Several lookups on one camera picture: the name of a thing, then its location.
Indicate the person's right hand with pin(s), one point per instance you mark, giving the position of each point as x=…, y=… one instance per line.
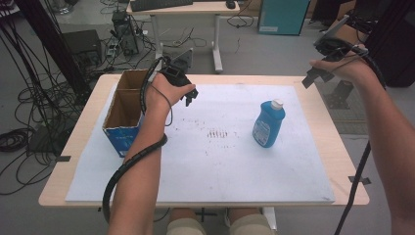
x=354, y=67

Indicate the black equipment box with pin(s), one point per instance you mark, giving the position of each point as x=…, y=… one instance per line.
x=83, y=45

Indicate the person's right leg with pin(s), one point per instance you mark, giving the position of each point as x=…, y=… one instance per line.
x=249, y=225

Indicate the blue cardboard box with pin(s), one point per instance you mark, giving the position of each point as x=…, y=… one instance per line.
x=124, y=130

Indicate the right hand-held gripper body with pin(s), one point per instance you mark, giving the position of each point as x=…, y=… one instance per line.
x=332, y=49

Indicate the black computer tower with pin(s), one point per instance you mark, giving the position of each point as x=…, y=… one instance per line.
x=125, y=32

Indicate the person's leg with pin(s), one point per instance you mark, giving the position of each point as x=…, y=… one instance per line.
x=186, y=225
x=249, y=225

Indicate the gray floor mat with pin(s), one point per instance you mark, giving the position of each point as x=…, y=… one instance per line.
x=357, y=114

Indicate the person's left hand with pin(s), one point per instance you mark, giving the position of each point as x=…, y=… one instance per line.
x=163, y=94

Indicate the black keyboard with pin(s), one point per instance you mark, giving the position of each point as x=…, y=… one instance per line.
x=160, y=4

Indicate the white-legged background desk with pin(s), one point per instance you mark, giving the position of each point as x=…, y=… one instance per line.
x=182, y=8

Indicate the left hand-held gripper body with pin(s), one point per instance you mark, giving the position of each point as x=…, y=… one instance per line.
x=176, y=74

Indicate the teal cabinet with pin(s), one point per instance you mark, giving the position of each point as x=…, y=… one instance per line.
x=282, y=16

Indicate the black computer mouse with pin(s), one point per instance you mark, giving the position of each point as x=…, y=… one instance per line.
x=230, y=4

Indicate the black stand base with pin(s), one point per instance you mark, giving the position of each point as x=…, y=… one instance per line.
x=339, y=94

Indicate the blue bottle with white cap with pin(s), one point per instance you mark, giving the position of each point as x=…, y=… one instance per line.
x=267, y=125

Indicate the person's left leg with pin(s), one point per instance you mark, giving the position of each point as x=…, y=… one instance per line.
x=186, y=225

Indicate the black tape strip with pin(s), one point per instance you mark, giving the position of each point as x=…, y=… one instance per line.
x=63, y=158
x=359, y=180

